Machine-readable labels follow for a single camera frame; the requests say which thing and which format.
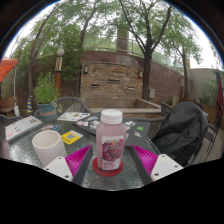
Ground grey wall utility box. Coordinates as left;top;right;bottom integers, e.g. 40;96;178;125
148;87;157;100

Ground grey laptop with stickers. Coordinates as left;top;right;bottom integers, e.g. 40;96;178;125
4;114;44;143

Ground green plant in teal pot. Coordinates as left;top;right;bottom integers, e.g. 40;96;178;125
33;71;63;121

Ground white ribbed cup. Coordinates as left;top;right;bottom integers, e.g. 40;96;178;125
31;129;68;168

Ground orange canopy tent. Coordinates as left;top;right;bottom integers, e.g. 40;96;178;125
0;56;20;85

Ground small colourful sticker card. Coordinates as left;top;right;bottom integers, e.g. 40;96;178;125
40;123;62;132

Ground pink juice bottle white cap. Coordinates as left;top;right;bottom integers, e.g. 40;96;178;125
95;108;128;172

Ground dark-trunked tree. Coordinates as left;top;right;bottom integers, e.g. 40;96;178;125
109;0;204;102

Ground slim-trunked tree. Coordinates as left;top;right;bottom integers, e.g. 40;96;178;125
13;3;98;108

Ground flat round red coaster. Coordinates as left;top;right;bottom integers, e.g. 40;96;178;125
91;156;125;178

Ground white printed sheet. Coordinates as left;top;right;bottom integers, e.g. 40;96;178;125
56;111;91;122

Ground grey mesh patio chair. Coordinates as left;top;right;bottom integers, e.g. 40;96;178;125
55;96;93;115
159;101;222;165

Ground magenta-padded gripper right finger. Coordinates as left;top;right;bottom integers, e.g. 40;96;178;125
129;144;184;186

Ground brown lamp post white globe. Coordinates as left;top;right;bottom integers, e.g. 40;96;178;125
178;72;186;103
53;48;66;100

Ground yellow card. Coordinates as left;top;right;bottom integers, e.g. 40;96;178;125
60;129;85;146

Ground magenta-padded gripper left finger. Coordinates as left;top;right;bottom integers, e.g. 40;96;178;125
43;144;95;186

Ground blue yellow striped cone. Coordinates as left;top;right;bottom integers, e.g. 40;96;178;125
26;94;35;115

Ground closed dark red umbrella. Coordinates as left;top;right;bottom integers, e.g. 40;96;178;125
214;70;224;118

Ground black jacket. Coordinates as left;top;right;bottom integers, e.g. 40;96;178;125
151;101;210;167

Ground dark laptop with stickers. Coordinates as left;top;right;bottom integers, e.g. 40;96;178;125
72;114;152;149

